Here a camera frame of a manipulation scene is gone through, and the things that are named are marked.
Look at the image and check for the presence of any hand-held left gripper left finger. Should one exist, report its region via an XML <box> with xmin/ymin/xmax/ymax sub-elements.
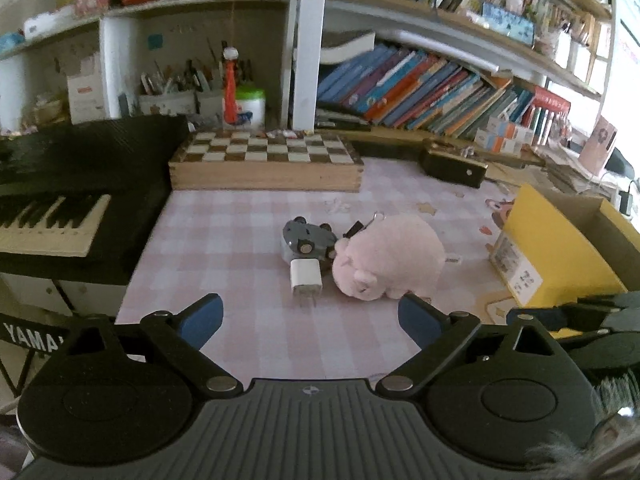
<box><xmin>52</xmin><ymin>293</ymin><xmax>243</xmax><ymax>401</ymax></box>

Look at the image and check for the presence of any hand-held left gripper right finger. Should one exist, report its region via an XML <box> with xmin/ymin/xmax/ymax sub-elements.
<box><xmin>376</xmin><ymin>293</ymin><xmax>576</xmax><ymax>400</ymax></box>

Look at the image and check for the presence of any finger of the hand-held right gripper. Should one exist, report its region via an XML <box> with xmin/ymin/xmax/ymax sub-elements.
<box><xmin>575</xmin><ymin>291</ymin><xmax>640</xmax><ymax>314</ymax></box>
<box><xmin>505</xmin><ymin>305</ymin><xmax>619</xmax><ymax>333</ymax></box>

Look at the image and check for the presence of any yellow cardboard box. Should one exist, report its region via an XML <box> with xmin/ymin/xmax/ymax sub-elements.
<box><xmin>489</xmin><ymin>183</ymin><xmax>640</xmax><ymax>338</ymax></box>

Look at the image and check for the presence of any pink plush pig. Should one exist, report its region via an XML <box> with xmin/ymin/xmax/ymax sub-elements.
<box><xmin>331</xmin><ymin>213</ymin><xmax>446</xmax><ymax>302</ymax></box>

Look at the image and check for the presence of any white charger plug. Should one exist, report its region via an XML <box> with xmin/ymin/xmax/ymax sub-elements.
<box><xmin>289</xmin><ymin>258</ymin><xmax>322</xmax><ymax>308</ymax></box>

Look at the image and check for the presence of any grey toy car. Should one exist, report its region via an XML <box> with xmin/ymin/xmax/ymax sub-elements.
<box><xmin>281</xmin><ymin>216</ymin><xmax>337</xmax><ymax>263</ymax></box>

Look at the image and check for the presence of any person's right forearm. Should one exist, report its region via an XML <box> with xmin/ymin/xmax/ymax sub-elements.
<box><xmin>525</xmin><ymin>375</ymin><xmax>640</xmax><ymax>480</ymax></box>

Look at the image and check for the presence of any pink checked tablecloth desktop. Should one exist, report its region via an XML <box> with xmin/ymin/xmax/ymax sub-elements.
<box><xmin>115</xmin><ymin>152</ymin><xmax>541</xmax><ymax>386</ymax></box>

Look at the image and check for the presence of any stack of papers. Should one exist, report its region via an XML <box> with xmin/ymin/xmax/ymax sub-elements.
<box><xmin>537</xmin><ymin>145</ymin><xmax>626</xmax><ymax>196</ymax></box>

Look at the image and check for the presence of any wooden chessboard box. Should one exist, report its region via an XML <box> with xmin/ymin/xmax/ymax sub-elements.
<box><xmin>168</xmin><ymin>130</ymin><xmax>364</xmax><ymax>192</ymax></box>

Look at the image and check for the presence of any black case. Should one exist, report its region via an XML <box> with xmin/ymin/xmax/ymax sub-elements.
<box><xmin>419</xmin><ymin>140</ymin><xmax>488</xmax><ymax>189</ymax></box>

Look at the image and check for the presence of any black keyboard stand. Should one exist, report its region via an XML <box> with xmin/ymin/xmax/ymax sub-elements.
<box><xmin>0</xmin><ymin>310</ymin><xmax>68</xmax><ymax>401</ymax></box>

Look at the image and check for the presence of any black electronic keyboard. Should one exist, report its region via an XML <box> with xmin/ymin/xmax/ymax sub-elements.
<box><xmin>0</xmin><ymin>114</ymin><xmax>191</xmax><ymax>288</ymax></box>

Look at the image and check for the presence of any red thick book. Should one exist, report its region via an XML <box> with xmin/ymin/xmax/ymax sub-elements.
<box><xmin>532</xmin><ymin>86</ymin><xmax>572</xmax><ymax>116</ymax></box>

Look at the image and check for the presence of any white jar with green lid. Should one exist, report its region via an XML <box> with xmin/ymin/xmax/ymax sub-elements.
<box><xmin>235</xmin><ymin>85</ymin><xmax>267</xmax><ymax>131</ymax></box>

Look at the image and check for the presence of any pen holder with brushes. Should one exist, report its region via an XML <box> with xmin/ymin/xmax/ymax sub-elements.
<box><xmin>195</xmin><ymin>55</ymin><xmax>226</xmax><ymax>116</ymax></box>
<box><xmin>137</xmin><ymin>60</ymin><xmax>196</xmax><ymax>116</ymax></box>

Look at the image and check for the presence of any white pen holder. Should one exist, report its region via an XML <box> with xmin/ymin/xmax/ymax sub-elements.
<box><xmin>552</xmin><ymin>27</ymin><xmax>576</xmax><ymax>68</ymax></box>
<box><xmin>570</xmin><ymin>40</ymin><xmax>596</xmax><ymax>81</ymax></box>

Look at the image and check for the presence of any white box with red label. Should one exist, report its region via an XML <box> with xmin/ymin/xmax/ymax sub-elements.
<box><xmin>66</xmin><ymin>55</ymin><xmax>108</xmax><ymax>123</ymax></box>

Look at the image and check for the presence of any white bookshelf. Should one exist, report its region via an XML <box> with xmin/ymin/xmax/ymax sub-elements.
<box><xmin>0</xmin><ymin>0</ymin><xmax>616</xmax><ymax>131</ymax></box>

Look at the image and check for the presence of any white tissue pack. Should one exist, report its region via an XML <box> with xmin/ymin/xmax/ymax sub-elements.
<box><xmin>22</xmin><ymin>15</ymin><xmax>61</xmax><ymax>41</ymax></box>

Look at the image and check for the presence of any black keychain tag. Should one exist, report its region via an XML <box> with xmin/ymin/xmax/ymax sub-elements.
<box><xmin>342</xmin><ymin>211</ymin><xmax>386</xmax><ymax>238</ymax></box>

